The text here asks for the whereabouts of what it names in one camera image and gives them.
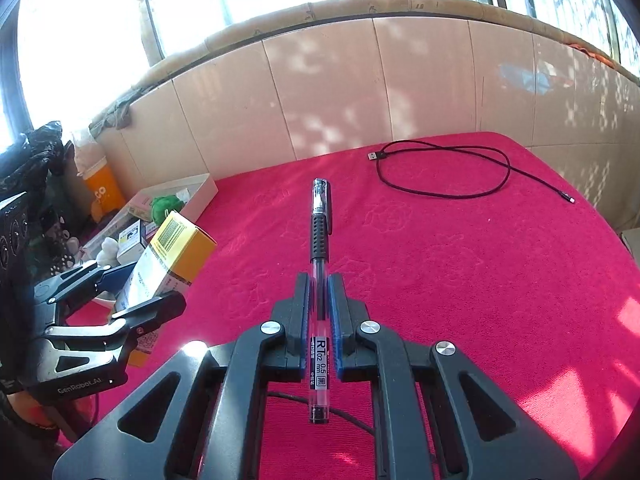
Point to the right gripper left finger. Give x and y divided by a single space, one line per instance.
201 414

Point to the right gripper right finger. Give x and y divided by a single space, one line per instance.
435 413

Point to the white plush toy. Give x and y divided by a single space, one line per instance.
107 256

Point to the white blue omeprazole box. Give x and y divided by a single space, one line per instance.
131 243

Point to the yellow white glucophage box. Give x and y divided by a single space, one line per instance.
170 262

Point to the red green plush strawberry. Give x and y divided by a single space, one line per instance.
163 206

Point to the person left hand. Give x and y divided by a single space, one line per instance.
30 410

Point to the orange drink cup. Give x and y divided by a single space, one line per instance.
101 182

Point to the black plastic bag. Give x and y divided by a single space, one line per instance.
27 164

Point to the clear black gel pen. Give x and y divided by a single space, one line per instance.
319 324

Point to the white cardboard tray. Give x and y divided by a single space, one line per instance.
196 192

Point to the grey rag on sill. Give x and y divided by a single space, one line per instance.
117 114

